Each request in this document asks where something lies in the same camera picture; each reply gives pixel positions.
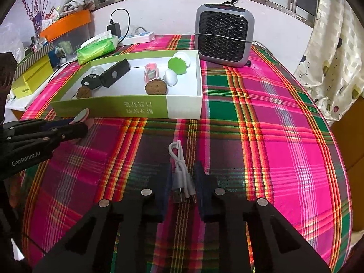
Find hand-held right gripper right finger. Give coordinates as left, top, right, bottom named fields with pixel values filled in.
left=193, top=162, right=332, bottom=273

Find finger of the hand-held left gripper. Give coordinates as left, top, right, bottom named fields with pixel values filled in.
left=7, top=123, right=88, bottom=155
left=3, top=119, right=72, bottom=136

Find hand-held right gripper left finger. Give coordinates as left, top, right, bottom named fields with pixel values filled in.
left=33, top=165, right=174, bottom=273

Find small pink clip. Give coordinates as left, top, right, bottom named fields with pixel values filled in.
left=70, top=108, right=94, bottom=128

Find white cable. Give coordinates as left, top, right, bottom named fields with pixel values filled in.
left=168, top=141, right=197, bottom=204

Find black rectangular device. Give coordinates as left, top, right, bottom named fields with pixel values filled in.
left=99, top=60, right=131, bottom=88

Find green and white cardboard box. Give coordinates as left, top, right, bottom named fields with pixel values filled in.
left=51, top=50, right=203, bottom=119

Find large pink clip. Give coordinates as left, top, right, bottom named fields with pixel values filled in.
left=144, top=62, right=160, bottom=81

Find white and green spool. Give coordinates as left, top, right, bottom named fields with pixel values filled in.
left=168, top=52, right=191, bottom=75

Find white board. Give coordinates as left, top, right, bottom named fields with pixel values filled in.
left=6, top=91, right=32, bottom=111

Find yellow box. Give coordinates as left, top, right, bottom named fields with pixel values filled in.
left=11, top=55, right=54, bottom=100

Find black round device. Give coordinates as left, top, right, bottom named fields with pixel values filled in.
left=81, top=73, right=103, bottom=89

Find striped box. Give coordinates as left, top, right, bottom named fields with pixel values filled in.
left=14, top=43, right=54, bottom=80

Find green tissue pack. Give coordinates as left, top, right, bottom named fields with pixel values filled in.
left=77, top=33, right=119, bottom=64

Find large brown cookie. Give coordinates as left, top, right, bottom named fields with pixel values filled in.
left=145, top=80, right=169, bottom=95

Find orange lid storage bin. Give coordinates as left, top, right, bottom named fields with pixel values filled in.
left=39, top=9, right=93, bottom=60

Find black charger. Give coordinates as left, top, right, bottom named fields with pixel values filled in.
left=107, top=23, right=122, bottom=39

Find white plug adapter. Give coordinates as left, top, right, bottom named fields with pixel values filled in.
left=163, top=70, right=178, bottom=86

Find white power strip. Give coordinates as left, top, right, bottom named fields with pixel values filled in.
left=121, top=31, right=155, bottom=46

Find purple flower branches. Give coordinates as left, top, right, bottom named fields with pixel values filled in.
left=20, top=0, right=54, bottom=32

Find grey fan heater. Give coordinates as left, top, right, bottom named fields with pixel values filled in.
left=195, top=3, right=255, bottom=67

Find patterned curtain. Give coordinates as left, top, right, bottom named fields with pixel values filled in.
left=293, top=0, right=364, bottom=126

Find black charger cable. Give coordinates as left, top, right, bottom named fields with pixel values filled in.
left=109, top=8, right=130, bottom=39

